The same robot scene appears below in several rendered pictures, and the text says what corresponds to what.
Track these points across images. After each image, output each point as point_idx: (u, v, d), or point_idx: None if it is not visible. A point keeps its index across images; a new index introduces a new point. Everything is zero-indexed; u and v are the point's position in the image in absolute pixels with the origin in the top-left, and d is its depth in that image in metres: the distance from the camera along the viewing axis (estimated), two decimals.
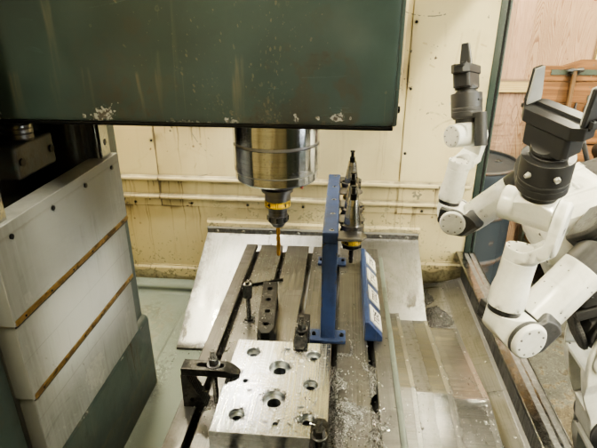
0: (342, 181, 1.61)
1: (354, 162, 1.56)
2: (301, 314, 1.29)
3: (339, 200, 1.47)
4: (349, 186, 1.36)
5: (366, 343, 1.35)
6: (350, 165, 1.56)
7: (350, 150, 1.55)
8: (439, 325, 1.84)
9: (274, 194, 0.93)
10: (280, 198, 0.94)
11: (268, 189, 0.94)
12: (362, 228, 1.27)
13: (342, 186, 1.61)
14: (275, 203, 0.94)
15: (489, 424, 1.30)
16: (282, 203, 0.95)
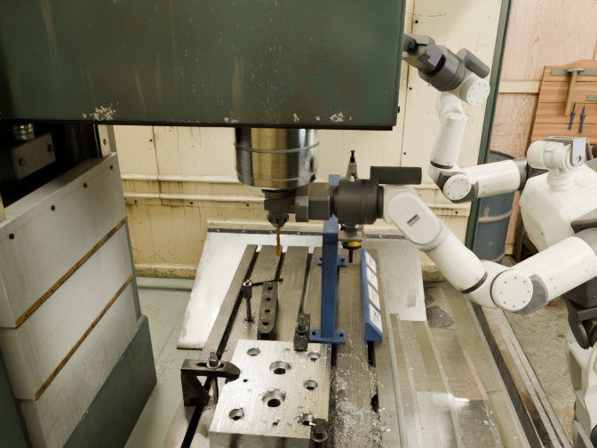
0: None
1: (354, 162, 1.56)
2: (301, 314, 1.29)
3: None
4: None
5: (366, 343, 1.35)
6: (350, 165, 1.56)
7: (350, 150, 1.55)
8: (439, 325, 1.84)
9: (274, 194, 0.93)
10: (280, 198, 0.94)
11: (268, 189, 0.94)
12: (362, 228, 1.27)
13: None
14: None
15: (489, 424, 1.30)
16: None
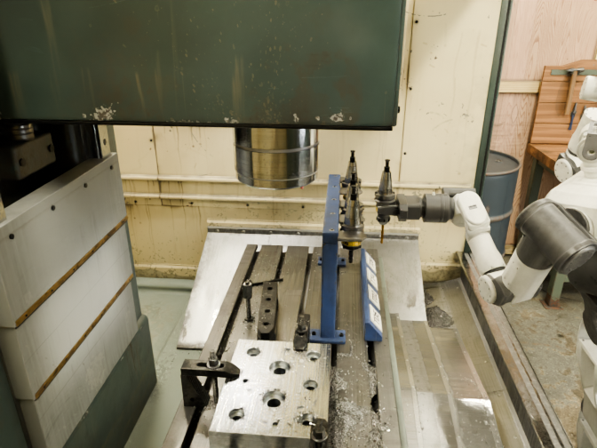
0: (342, 181, 1.61)
1: (354, 162, 1.56)
2: (301, 314, 1.29)
3: (339, 200, 1.47)
4: (349, 186, 1.36)
5: (366, 343, 1.35)
6: (350, 165, 1.56)
7: (350, 150, 1.55)
8: (439, 325, 1.84)
9: (385, 204, 1.47)
10: (387, 206, 1.48)
11: (380, 200, 1.47)
12: (362, 228, 1.27)
13: (342, 186, 1.61)
14: None
15: (489, 424, 1.30)
16: None
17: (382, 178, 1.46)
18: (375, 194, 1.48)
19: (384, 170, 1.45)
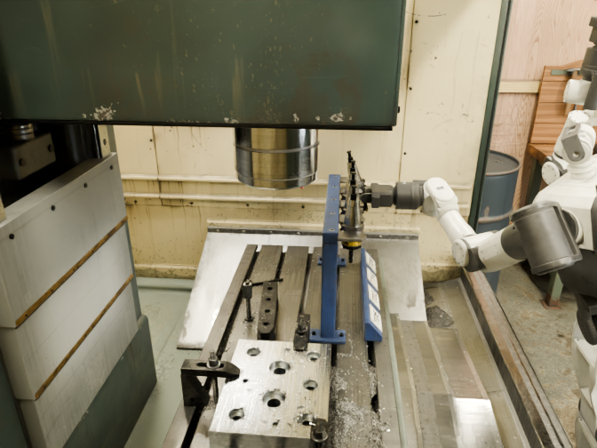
0: None
1: None
2: (301, 314, 1.29)
3: (339, 200, 1.47)
4: (349, 186, 1.36)
5: (366, 343, 1.35)
6: (349, 166, 1.56)
7: (346, 151, 1.55)
8: (439, 325, 1.84)
9: None
10: None
11: None
12: (362, 228, 1.27)
13: None
14: None
15: (489, 424, 1.30)
16: None
17: (348, 179, 1.46)
18: (341, 195, 1.49)
19: (350, 171, 1.46)
